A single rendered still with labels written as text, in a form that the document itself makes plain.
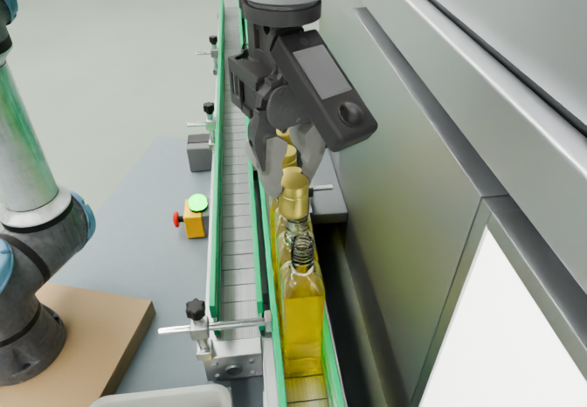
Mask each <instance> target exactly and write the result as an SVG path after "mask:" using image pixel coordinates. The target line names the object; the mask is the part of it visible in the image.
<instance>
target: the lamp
mask: <svg viewBox="0 0 587 407"><path fill-rule="evenodd" d="M189 208H190V211H191V212H194V213H200V212H203V211H205V210H207V208H208V203H207V200H206V197H205V196H203V195H201V194H196V195H193V196H192V197H190V199H189Z"/></svg>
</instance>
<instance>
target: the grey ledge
mask: <svg viewBox="0 0 587 407"><path fill-rule="evenodd" d="M293 146H294V145H293ZM294 147H295V146H294ZM295 148H296V147H295ZM296 150H297V157H296V158H297V164H298V166H299V168H300V167H301V166H302V160H301V158H300V156H301V153H300V151H299V150H298V149H297V148H296ZM312 182H313V186H315V185H327V184H332V185H333V189H332V190H322V191H314V196H313V197H310V205H311V207H312V212H313V218H312V219H311V222H312V224H328V223H340V222H347V220H348V210H347V207H346V204H345V202H344V198H343V195H342V191H341V188H340V184H339V182H338V179H337V176H336V173H335V168H334V165H333V163H332V160H331V156H330V153H329V151H328V148H326V149H325V153H324V156H323V158H322V160H321V164H320V166H319V167H318V169H317V170H316V172H315V174H314V177H313V179H312Z"/></svg>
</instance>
